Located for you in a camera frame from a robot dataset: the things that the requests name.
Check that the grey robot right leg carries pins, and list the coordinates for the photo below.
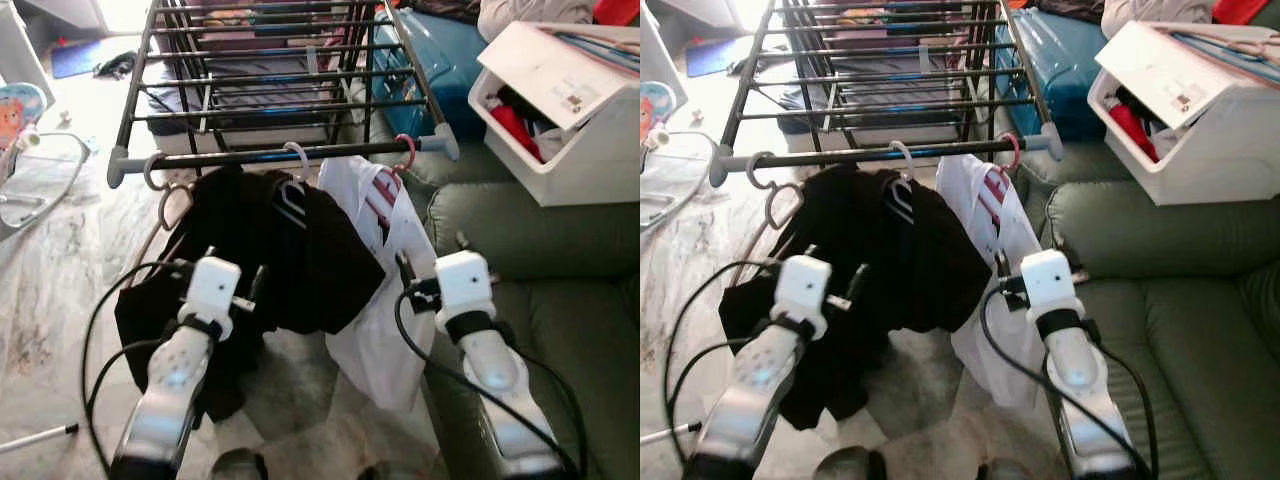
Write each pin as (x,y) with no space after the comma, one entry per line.
(380,473)
(990,472)

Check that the black printed t-shirt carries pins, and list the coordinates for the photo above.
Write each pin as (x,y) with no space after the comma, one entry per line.
(240,230)
(930,260)

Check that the dark metal drying rack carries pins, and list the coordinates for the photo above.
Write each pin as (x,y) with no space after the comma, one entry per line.
(850,156)
(250,156)

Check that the green leather sofa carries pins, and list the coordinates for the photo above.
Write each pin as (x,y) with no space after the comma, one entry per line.
(560,330)
(1180,340)

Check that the white shirt red letters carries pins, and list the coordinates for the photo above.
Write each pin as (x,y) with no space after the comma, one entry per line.
(360,350)
(975,330)

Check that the small white roll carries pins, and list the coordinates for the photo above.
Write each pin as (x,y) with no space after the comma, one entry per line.
(28,138)
(656,137)

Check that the blue suitcase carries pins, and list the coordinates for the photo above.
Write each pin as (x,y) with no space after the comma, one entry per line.
(1060,60)
(440,60)

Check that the grey robot leg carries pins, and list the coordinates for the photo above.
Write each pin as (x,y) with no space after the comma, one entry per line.
(990,472)
(850,465)
(240,465)
(380,473)

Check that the beige cushion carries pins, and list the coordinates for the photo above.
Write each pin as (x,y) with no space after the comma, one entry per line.
(535,15)
(1155,15)

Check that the red cloth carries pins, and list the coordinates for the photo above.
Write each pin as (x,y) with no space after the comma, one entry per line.
(1135,128)
(515,128)

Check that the grey clothes hanger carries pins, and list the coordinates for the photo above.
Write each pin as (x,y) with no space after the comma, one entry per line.
(162,208)
(148,175)
(750,173)
(770,206)

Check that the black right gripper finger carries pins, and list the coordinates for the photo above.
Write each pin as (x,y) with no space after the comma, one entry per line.
(464,242)
(1001,267)
(406,270)

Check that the white storage box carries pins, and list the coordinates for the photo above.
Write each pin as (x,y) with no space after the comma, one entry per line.
(1220,150)
(590,160)

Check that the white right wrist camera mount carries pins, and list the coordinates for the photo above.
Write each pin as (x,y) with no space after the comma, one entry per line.
(1048,282)
(466,283)

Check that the grey robot left leg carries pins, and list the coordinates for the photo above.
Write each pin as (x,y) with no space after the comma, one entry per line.
(240,465)
(850,465)

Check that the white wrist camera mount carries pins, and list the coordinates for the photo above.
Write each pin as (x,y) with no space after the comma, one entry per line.
(803,285)
(213,285)
(466,283)
(1048,282)

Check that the clear plastic cover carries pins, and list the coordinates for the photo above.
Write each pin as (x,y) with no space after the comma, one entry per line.
(40,185)
(660,185)

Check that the thin white table leg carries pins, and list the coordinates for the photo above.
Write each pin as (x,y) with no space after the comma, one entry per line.
(40,437)
(670,433)

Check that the white cabinet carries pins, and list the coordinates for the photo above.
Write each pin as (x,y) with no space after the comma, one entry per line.
(660,50)
(20,50)

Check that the red cushion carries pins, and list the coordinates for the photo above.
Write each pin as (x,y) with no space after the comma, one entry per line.
(1245,10)
(618,10)

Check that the blue floor mat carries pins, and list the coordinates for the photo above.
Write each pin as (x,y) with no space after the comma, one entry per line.
(75,58)
(712,58)

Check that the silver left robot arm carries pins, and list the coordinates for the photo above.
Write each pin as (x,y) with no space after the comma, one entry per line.
(755,385)
(170,385)

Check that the small black cloth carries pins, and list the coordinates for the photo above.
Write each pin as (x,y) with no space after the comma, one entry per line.
(115,65)

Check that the blue orange cartoon toy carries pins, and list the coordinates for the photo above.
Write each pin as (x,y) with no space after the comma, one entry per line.
(655,108)
(18,112)

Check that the pink clothes hanger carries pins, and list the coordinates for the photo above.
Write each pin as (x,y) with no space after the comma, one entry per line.
(1017,150)
(411,150)

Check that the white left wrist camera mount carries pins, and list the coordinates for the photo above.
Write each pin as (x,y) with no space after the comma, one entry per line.
(213,285)
(803,285)

